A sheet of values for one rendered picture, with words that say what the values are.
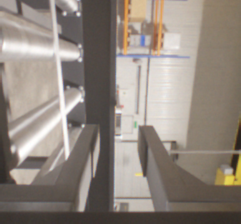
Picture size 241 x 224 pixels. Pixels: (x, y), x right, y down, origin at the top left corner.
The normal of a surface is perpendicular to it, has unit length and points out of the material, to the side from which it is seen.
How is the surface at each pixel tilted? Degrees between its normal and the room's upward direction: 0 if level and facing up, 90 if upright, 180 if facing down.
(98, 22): 90
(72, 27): 90
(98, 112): 90
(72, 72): 90
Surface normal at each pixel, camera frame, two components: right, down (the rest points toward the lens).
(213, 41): 0.02, 0.25
